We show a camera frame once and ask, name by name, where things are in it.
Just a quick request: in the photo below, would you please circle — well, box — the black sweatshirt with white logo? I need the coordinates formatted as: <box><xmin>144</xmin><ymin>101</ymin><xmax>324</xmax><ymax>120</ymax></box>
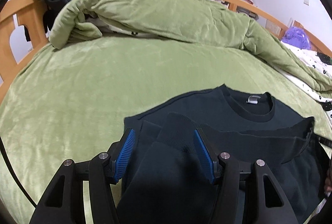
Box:
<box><xmin>116</xmin><ymin>85</ymin><xmax>329</xmax><ymax>223</ymax></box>

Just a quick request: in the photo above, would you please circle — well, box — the green fleece bed sheet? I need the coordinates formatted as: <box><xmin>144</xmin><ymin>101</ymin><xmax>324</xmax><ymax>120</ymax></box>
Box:
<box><xmin>1</xmin><ymin>37</ymin><xmax>331</xmax><ymax>223</ymax></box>

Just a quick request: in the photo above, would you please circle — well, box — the green quilt with floral lining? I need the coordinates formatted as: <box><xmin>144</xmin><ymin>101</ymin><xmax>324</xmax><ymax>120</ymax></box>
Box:
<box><xmin>48</xmin><ymin>0</ymin><xmax>332</xmax><ymax>121</ymax></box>

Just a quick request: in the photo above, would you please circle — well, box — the purple plush toy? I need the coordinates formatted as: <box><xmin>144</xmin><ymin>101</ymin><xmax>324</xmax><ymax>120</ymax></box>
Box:
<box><xmin>281</xmin><ymin>26</ymin><xmax>311</xmax><ymax>50</ymax></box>

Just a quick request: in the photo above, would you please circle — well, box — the black cable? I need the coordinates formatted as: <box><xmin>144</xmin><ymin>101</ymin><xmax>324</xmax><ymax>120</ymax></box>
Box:
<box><xmin>0</xmin><ymin>135</ymin><xmax>37</xmax><ymax>210</ymax></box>

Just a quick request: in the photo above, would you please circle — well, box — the wooden bed frame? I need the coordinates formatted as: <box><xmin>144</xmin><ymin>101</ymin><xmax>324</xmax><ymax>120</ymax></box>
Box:
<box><xmin>0</xmin><ymin>0</ymin><xmax>332</xmax><ymax>105</ymax></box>

